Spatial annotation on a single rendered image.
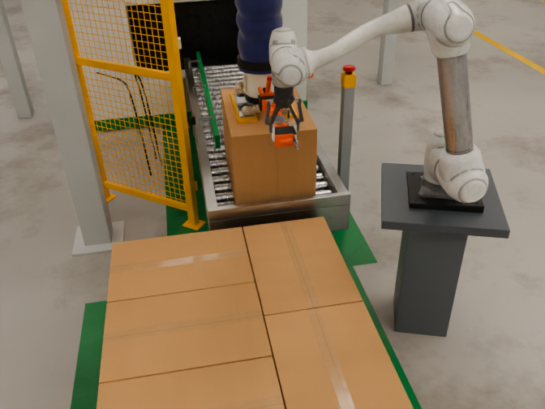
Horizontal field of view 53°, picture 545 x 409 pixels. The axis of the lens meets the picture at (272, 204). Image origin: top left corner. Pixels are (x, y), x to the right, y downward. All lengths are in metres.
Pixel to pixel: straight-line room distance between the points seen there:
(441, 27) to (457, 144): 0.46
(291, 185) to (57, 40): 1.35
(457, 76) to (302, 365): 1.13
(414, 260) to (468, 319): 0.58
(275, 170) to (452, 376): 1.25
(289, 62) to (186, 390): 1.13
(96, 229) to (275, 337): 1.73
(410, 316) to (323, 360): 0.91
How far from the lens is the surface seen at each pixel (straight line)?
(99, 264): 3.41
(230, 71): 4.48
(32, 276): 3.47
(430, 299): 2.73
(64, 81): 3.07
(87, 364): 2.85
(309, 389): 1.91
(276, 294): 2.22
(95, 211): 3.41
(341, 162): 3.27
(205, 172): 2.95
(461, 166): 2.16
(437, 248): 2.54
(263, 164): 2.59
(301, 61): 1.90
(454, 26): 1.93
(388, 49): 5.64
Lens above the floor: 2.05
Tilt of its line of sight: 33 degrees down
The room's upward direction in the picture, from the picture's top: 2 degrees counter-clockwise
